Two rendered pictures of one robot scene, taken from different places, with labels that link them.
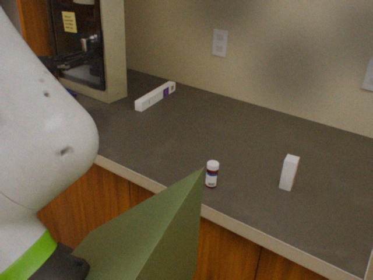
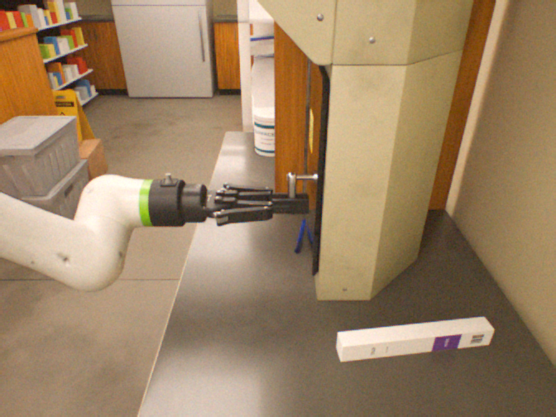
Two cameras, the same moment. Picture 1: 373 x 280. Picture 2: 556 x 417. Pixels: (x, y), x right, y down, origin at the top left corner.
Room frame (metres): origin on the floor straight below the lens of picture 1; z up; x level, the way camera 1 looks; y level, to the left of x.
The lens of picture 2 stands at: (0.89, -0.16, 1.54)
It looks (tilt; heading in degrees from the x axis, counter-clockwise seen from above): 31 degrees down; 57
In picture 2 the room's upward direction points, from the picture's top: straight up
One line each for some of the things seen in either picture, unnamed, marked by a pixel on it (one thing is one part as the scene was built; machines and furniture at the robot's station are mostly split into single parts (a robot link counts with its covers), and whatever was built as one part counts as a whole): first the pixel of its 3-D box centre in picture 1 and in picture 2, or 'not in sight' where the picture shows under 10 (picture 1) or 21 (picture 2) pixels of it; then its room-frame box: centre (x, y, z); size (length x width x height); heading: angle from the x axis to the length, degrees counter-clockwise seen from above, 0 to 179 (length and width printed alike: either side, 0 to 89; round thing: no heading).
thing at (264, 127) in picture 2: not in sight; (271, 131); (1.66, 1.05, 1.02); 0.13 x 0.13 x 0.15
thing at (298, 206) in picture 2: (87, 56); (290, 206); (1.27, 0.39, 1.14); 0.07 x 0.01 x 0.03; 146
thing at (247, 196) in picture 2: (62, 59); (245, 198); (1.22, 0.46, 1.14); 0.11 x 0.01 x 0.04; 153
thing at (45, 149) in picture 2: not in sight; (32, 154); (0.90, 2.76, 0.49); 0.60 x 0.42 x 0.33; 57
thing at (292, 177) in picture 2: (88, 49); (300, 193); (1.30, 0.39, 1.17); 0.05 x 0.03 x 0.10; 146
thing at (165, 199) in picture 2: not in sight; (170, 201); (1.09, 0.52, 1.15); 0.09 x 0.06 x 0.12; 57
